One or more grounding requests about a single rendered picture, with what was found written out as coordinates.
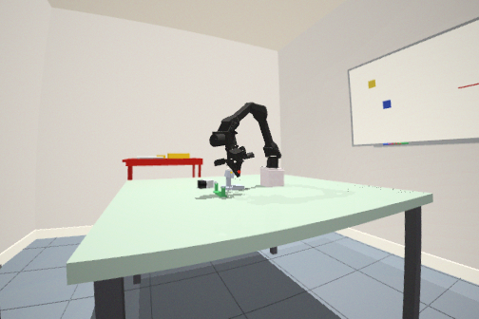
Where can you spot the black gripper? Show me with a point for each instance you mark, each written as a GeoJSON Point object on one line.
{"type": "Point", "coordinates": [230, 162]}

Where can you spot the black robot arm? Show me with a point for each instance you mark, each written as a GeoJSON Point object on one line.
{"type": "Point", "coordinates": [226, 134]}

